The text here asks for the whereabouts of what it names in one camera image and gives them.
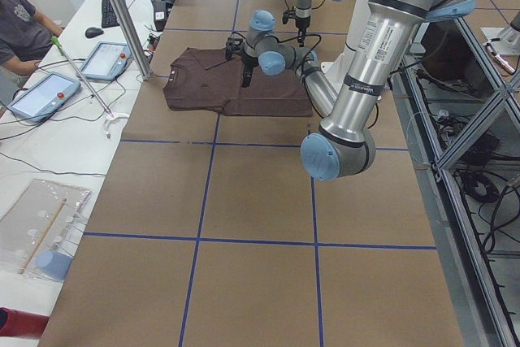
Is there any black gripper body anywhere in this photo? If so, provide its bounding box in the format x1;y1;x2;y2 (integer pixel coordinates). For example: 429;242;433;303
240;50;256;71
296;17;309;31

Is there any lower teach pendant tablet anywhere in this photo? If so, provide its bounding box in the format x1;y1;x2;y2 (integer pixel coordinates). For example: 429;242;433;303
7;72;80;123

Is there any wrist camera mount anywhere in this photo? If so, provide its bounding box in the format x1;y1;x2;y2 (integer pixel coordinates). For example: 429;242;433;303
282;8;296;24
225;37;244;61

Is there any person in grey shirt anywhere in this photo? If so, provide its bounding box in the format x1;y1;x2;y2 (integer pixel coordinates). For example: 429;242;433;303
0;0;65;78

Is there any clear plastic bag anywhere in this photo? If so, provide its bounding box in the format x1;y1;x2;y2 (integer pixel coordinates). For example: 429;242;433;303
1;180;91;282

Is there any aluminium frame post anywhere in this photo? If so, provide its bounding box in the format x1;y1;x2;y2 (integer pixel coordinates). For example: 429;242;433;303
110;0;152;80

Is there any brown t-shirt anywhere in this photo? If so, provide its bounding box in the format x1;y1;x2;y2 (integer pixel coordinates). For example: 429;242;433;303
163;48;313;117

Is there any black keyboard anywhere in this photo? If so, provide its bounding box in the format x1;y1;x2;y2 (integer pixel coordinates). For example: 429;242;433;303
101;0;119;28

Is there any black computer mouse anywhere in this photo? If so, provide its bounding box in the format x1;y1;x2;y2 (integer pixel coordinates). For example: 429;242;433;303
84;27;104;39

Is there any teach pendant tablet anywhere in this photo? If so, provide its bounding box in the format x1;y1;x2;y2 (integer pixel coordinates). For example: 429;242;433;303
7;72;80;123
80;41;132;82

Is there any metal rod green handle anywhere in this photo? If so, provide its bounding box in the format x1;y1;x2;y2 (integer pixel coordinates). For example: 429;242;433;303
51;36;112;116

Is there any upper teach pendant tablet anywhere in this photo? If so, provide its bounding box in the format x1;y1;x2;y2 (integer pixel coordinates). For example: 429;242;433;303
80;41;132;82

